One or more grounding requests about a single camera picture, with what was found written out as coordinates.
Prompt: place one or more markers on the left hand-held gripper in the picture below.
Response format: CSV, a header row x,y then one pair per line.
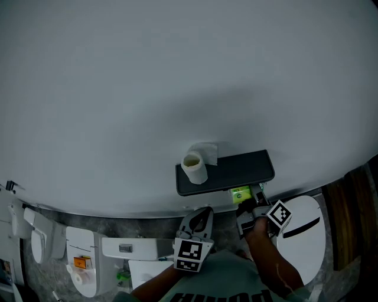
x,y
189,253

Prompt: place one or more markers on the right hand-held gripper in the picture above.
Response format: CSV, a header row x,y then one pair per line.
x,y
280,216

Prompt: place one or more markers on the green toilet paper roll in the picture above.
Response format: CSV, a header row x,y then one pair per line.
x,y
240,194

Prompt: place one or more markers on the person's left forearm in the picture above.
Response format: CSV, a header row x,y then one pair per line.
x,y
156,283

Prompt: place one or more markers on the person's right forearm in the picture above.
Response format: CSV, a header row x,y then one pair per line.
x,y
271,262

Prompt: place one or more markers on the white toilet with tank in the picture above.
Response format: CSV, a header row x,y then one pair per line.
x,y
141,247

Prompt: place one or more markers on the white toilet with black stripe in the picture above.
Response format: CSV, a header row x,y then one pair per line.
x,y
304,253

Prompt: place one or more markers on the white tankless toilet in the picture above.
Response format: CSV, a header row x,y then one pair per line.
x,y
78,239

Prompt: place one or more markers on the white toilet paper roll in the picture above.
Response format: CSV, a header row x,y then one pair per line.
x,y
82,277

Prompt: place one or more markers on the person's right hand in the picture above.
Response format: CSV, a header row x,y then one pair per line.
x,y
260,226

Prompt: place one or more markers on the person's light green t-shirt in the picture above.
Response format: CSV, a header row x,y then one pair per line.
x,y
224,274

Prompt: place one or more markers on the small green object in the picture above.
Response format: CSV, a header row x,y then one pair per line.
x,y
123,275

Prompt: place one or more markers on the orange box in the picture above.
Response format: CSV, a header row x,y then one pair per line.
x,y
81,262

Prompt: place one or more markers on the small white paper roll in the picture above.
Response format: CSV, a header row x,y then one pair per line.
x,y
69,268

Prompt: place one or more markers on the white power adapter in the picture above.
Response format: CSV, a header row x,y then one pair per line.
x,y
56,295

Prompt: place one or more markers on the black wall shelf paper holder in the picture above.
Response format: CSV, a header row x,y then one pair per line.
x,y
236,171

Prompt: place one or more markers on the black wall hook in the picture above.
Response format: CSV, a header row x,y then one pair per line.
x,y
11,185

